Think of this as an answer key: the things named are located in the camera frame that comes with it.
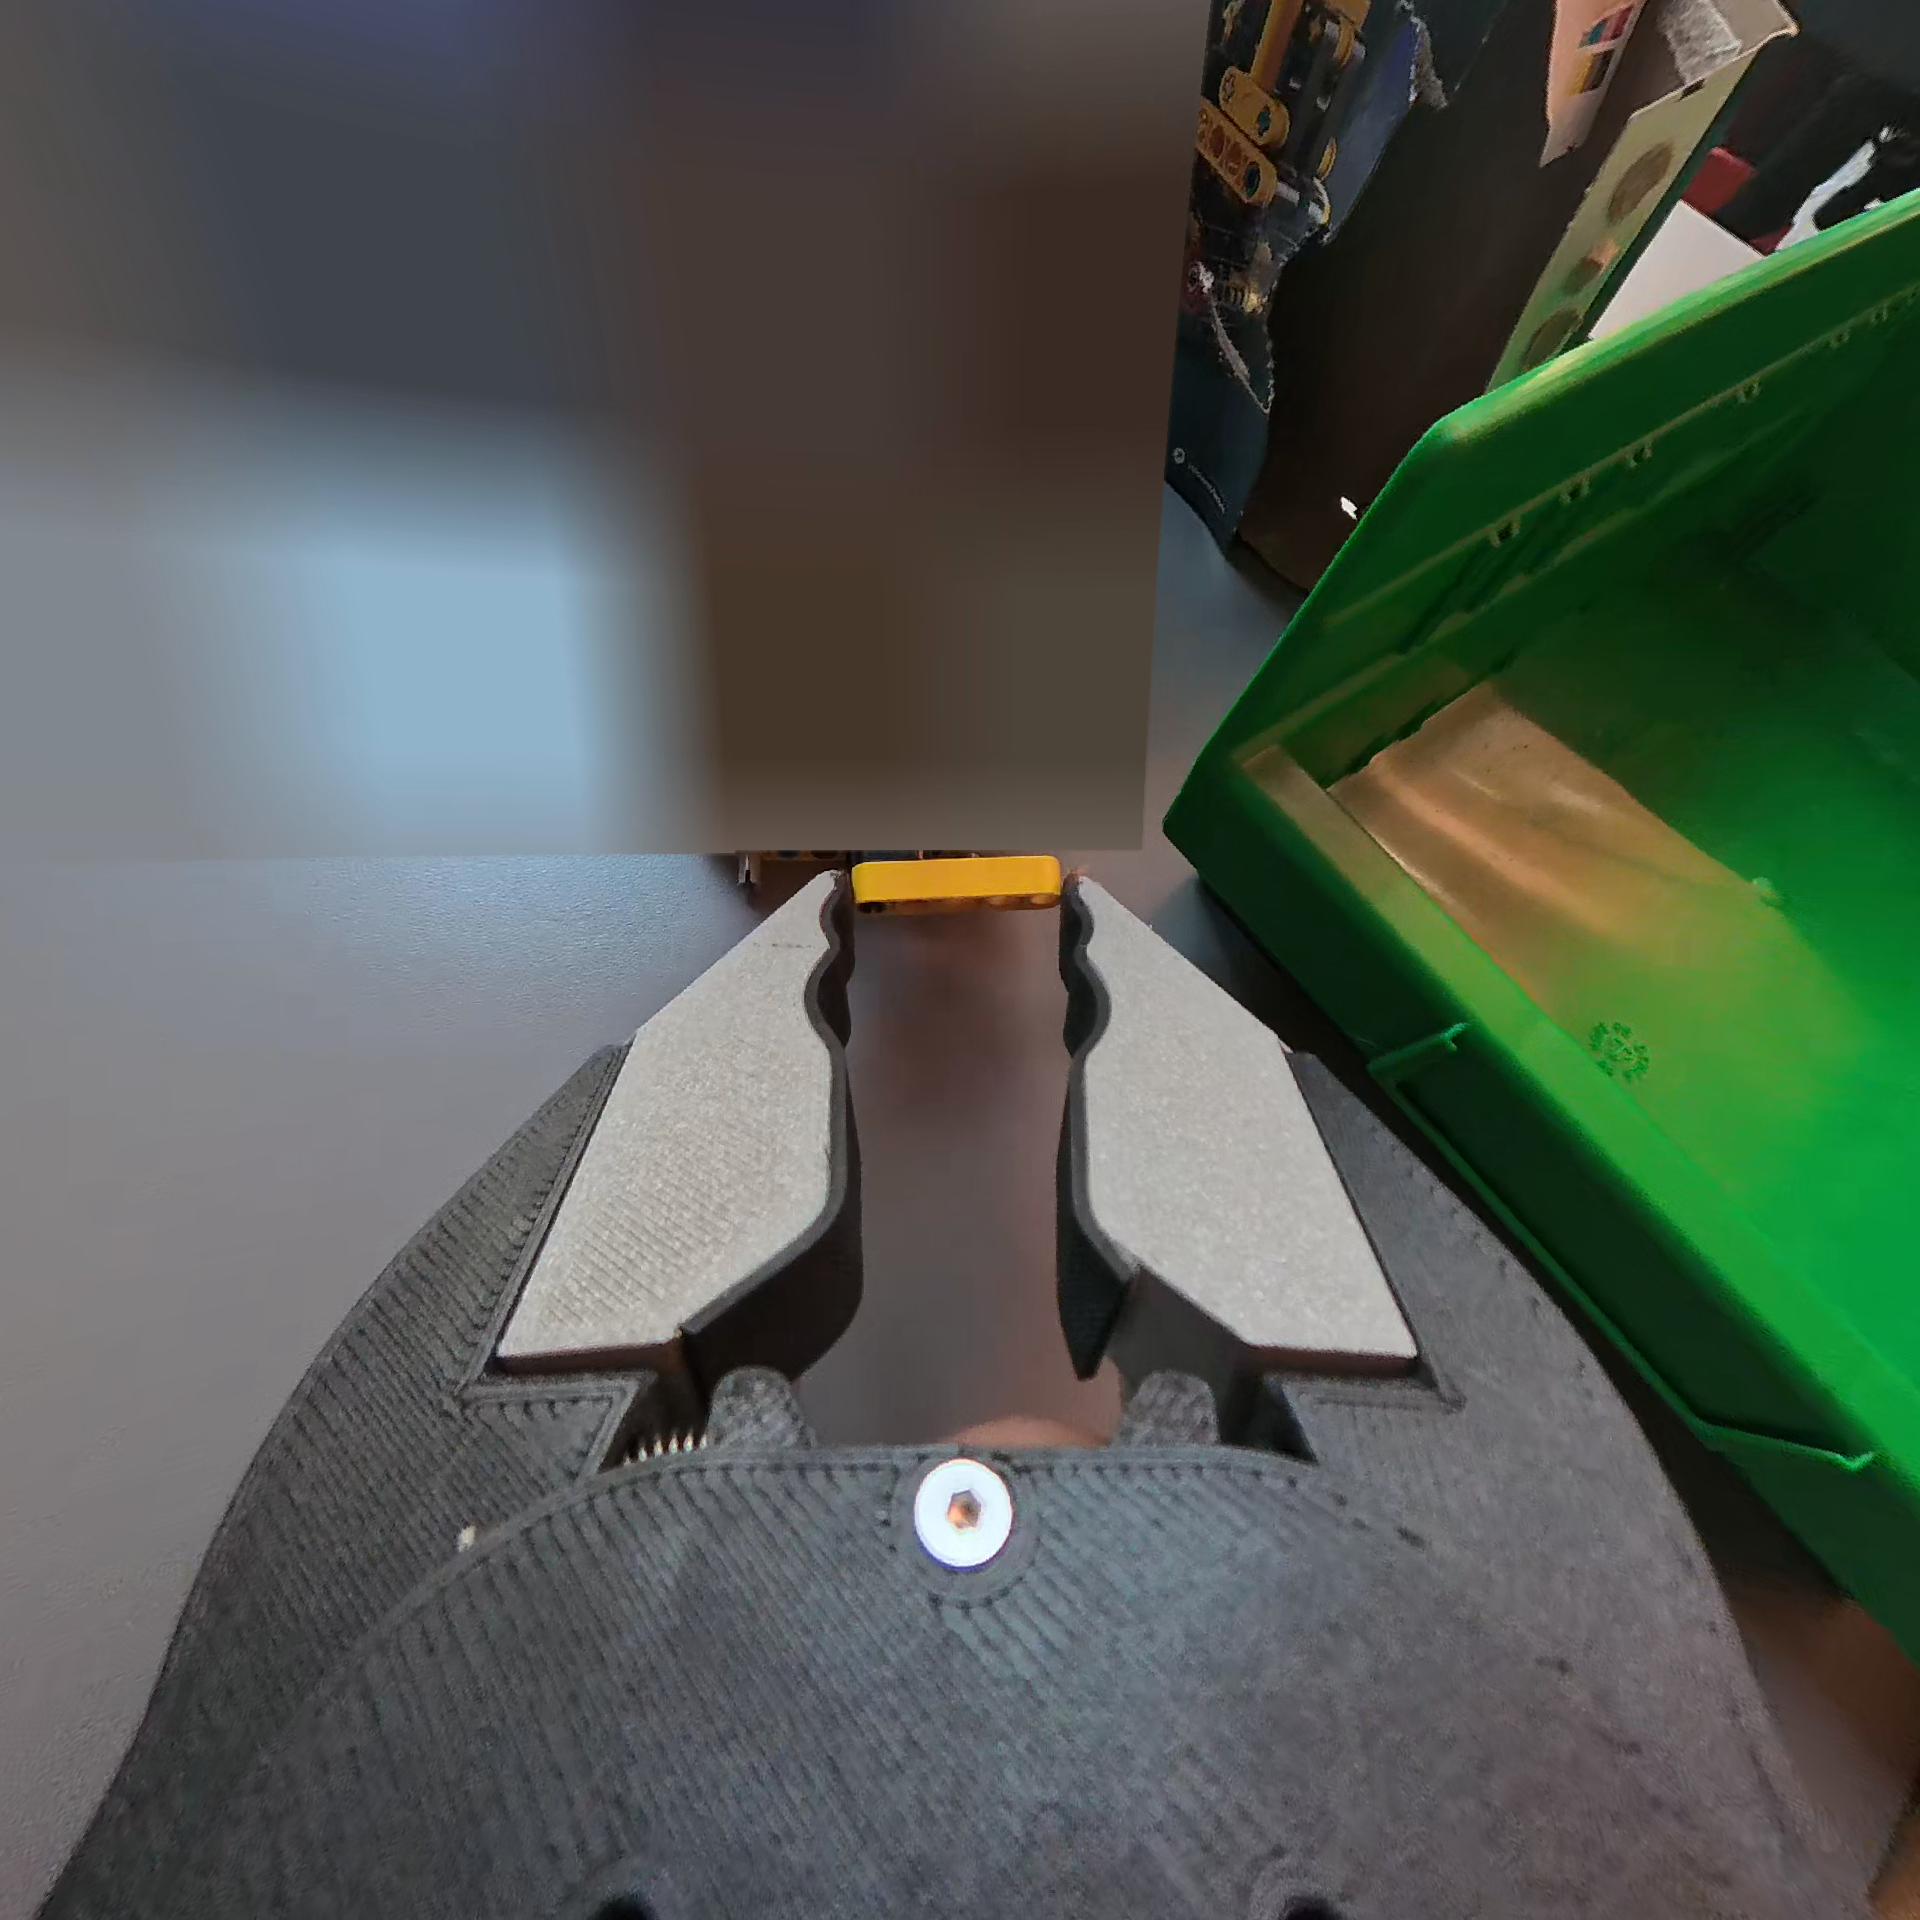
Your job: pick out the brown cardboard box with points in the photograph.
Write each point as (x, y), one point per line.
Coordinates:
(1442, 270)

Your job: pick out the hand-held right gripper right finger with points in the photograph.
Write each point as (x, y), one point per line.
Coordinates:
(1223, 1142)

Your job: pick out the yellow black lego model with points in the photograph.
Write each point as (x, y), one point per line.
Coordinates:
(954, 882)

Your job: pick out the dark lego set box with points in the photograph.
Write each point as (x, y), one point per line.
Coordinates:
(1252, 270)

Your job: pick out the green plastic bin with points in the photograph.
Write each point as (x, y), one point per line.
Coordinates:
(1622, 900)

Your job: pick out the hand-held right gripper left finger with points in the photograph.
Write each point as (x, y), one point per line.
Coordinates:
(704, 1142)

